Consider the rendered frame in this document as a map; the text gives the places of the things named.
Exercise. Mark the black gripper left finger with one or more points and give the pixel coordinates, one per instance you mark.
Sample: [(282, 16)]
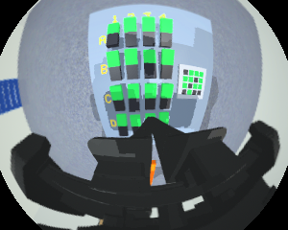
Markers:
[(138, 148)]

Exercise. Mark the light blue switch panel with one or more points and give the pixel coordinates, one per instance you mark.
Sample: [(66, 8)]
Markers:
[(150, 61)]

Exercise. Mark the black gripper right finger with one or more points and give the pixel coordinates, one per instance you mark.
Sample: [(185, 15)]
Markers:
[(173, 145)]

